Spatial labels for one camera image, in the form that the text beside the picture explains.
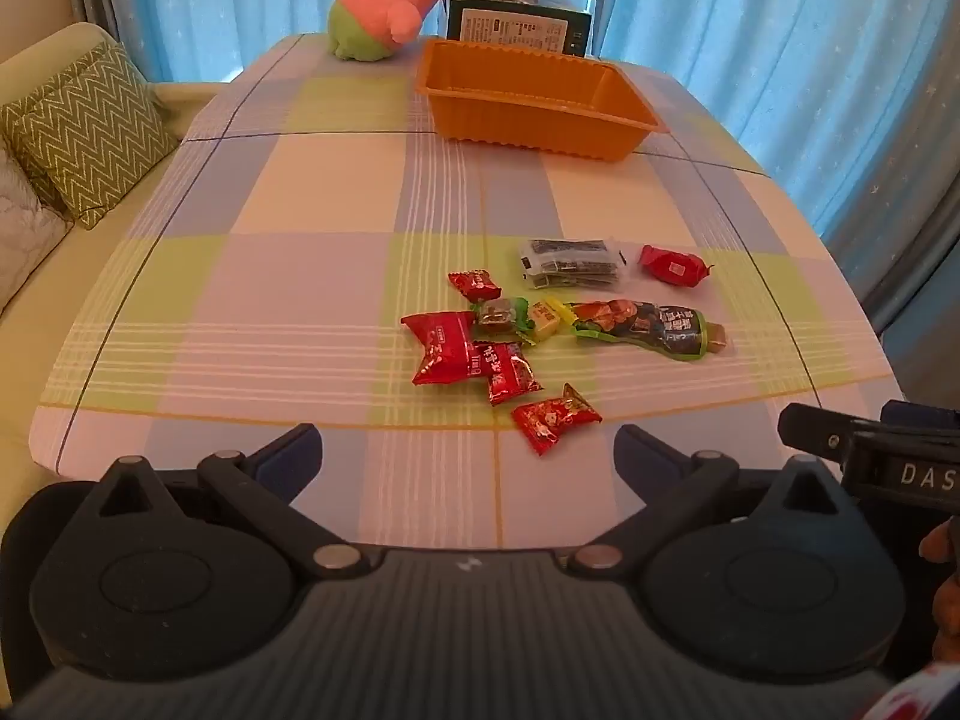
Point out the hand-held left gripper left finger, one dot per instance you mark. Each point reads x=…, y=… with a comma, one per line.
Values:
x=291, y=451

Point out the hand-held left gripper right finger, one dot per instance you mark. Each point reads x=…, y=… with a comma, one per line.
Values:
x=643, y=451

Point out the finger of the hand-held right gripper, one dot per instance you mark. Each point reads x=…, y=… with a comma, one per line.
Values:
x=814, y=431

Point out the bottle-shaped snack packet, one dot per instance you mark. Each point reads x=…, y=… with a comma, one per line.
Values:
x=645, y=326

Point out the yellow candy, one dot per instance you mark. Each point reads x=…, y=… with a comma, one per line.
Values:
x=545, y=319

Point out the large red snack packet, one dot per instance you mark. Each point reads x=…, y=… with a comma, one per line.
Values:
x=439, y=345

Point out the green brown candy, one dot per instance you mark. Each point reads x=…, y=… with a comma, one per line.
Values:
x=499, y=317

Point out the small red candy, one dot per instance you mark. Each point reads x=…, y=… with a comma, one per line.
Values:
x=474, y=285

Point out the orange plastic tray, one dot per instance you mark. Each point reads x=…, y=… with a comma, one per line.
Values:
x=525, y=116

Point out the person's right hand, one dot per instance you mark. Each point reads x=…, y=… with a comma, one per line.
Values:
x=946, y=585

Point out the plaid tablecloth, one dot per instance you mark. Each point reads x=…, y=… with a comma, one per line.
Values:
x=285, y=285

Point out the red pillow snack packet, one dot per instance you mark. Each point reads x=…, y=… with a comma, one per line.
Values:
x=671, y=264

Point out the clear seaweed snack packet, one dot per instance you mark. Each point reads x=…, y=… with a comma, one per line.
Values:
x=574, y=264

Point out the cream sofa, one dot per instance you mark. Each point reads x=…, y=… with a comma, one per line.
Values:
x=45, y=360

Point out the white quilted pillow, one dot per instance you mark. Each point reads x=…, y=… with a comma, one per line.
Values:
x=22, y=232

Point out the blue star curtain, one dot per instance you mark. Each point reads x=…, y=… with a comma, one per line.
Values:
x=247, y=0
x=787, y=75

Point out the green zigzag pillow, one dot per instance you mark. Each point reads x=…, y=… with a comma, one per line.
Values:
x=82, y=135

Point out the dark green box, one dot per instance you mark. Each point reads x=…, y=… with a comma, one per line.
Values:
x=517, y=24

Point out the pink starfish plush toy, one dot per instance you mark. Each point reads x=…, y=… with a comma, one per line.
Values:
x=375, y=7

